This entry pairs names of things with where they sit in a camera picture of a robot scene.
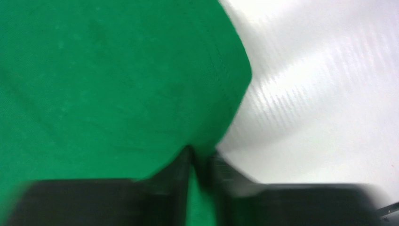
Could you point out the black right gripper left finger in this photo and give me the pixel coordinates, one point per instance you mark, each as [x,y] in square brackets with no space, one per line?
[160,200]

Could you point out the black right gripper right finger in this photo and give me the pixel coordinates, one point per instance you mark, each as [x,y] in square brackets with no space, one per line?
[240,201]

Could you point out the green t shirt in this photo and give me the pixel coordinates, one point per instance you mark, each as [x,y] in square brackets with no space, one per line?
[112,88]

